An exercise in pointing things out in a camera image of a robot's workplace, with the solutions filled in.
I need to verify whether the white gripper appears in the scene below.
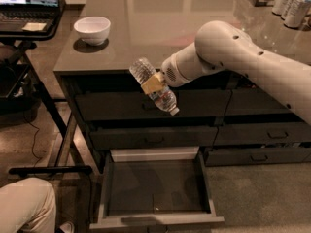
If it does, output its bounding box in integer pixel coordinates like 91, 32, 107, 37
141, 44, 223, 95

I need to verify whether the clear plastic water bottle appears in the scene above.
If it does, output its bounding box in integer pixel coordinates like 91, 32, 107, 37
129, 57, 179, 116

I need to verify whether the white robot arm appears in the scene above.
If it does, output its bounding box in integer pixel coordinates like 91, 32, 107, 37
141, 21, 311, 124

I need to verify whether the top left grey drawer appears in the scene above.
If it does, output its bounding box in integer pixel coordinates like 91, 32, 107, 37
75, 89, 230, 121

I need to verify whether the grey drawer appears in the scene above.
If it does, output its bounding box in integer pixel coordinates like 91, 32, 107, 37
226, 88, 289, 116
204, 148, 311, 166
215, 122, 311, 146
89, 126, 217, 150
75, 89, 230, 121

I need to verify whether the middle left grey drawer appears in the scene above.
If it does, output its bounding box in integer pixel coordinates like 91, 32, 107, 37
89, 126, 217, 150

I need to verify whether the grey drawer cabinet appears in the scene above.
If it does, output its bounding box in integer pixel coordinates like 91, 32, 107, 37
54, 0, 310, 233

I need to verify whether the top right grey drawer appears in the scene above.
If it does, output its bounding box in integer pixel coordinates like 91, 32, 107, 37
226, 88, 289, 116

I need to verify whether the open bottom left drawer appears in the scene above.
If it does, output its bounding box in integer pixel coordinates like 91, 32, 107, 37
89, 148, 224, 233

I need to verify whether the bottom right grey drawer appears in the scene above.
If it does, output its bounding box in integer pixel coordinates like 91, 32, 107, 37
204, 148, 311, 166

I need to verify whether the middle right grey drawer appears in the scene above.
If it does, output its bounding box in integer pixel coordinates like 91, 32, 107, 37
215, 122, 311, 146

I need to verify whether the white ceramic bowl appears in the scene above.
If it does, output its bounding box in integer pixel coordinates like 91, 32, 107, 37
74, 17, 111, 46

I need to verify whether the yellow sticky note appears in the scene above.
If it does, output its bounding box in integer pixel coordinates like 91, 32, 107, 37
22, 22, 46, 31

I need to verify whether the black laptop stand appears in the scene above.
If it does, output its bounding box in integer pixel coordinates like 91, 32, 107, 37
0, 0, 94, 177

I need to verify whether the open laptop computer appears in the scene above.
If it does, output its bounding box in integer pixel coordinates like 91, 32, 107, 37
0, 0, 60, 34

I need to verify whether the white shoe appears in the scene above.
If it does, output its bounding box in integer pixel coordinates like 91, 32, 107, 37
57, 221, 75, 233

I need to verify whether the person's beige trouser leg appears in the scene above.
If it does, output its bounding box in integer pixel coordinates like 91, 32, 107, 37
0, 178, 56, 233

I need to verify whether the black power cable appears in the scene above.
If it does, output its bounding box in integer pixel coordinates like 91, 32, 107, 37
22, 109, 44, 167

